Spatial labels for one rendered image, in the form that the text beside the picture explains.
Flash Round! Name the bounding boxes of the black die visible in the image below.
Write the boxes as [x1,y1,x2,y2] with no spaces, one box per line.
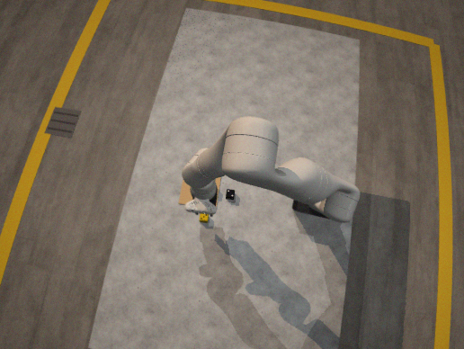
[226,189,235,200]

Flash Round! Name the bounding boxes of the yellow die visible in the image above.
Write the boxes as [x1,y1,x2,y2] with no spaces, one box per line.
[200,214,209,223]

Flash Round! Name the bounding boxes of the tan mat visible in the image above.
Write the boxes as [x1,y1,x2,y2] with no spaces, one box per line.
[179,177,221,208]

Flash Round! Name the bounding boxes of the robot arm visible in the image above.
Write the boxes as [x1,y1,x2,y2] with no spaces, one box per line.
[182,117,360,223]

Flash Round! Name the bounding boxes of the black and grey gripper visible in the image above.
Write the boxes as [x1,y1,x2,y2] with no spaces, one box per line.
[185,184,218,217]

